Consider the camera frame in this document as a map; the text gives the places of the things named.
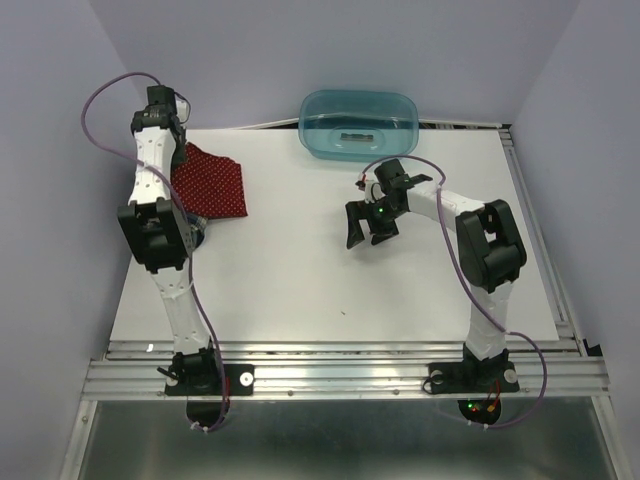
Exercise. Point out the teal plastic tub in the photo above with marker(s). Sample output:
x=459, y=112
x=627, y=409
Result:
x=357, y=125

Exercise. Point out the blue plaid folded skirt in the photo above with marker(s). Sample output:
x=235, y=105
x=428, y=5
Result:
x=198, y=225

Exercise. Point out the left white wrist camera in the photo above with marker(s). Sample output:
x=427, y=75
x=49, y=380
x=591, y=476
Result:
x=183, y=109

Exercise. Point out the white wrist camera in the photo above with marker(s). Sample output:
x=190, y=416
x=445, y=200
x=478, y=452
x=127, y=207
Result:
x=183, y=109
x=371, y=188

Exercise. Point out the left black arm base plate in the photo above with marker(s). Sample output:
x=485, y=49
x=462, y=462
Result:
x=208, y=396

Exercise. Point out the red polka dot skirt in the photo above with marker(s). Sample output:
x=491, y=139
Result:
x=210, y=186

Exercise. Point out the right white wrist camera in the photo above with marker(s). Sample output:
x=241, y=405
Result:
x=371, y=188

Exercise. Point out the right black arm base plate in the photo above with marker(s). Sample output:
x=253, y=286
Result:
x=481, y=382

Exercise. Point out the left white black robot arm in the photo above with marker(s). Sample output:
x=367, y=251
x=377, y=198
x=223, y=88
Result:
x=160, y=239

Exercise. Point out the aluminium rail frame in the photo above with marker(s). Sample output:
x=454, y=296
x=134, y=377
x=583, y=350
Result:
x=341, y=340

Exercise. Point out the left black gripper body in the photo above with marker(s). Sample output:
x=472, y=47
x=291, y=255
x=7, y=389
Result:
x=179, y=147

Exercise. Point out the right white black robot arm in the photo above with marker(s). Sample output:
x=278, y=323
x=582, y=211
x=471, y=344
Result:
x=482, y=240

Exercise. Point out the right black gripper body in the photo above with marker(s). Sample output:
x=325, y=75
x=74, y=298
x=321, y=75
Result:
x=383, y=218

